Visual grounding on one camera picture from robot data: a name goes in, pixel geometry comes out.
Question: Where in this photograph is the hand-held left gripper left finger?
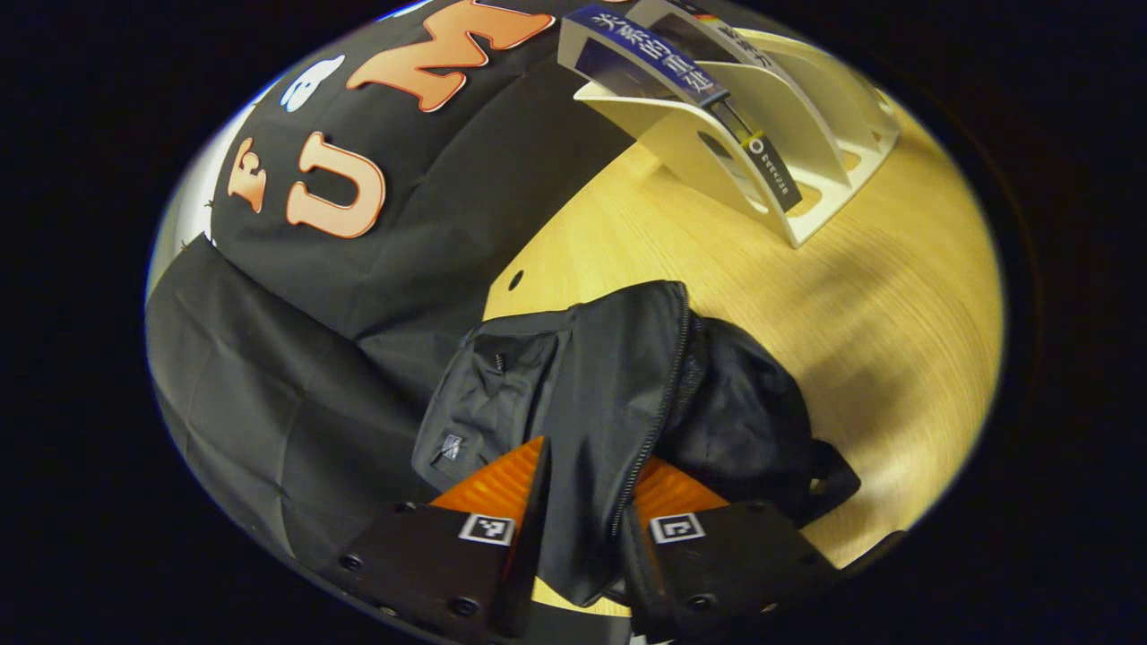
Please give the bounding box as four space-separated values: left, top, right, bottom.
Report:
333 436 552 644

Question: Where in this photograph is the black schoolbag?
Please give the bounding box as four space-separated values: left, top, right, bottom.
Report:
410 279 863 608

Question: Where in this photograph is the grey portrait cover book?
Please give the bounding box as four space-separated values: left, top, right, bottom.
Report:
627 0 805 213

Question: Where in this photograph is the white bookshelf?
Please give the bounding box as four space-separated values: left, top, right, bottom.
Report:
573 22 901 250

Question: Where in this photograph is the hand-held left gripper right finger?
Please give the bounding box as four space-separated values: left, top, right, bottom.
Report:
618 455 843 644

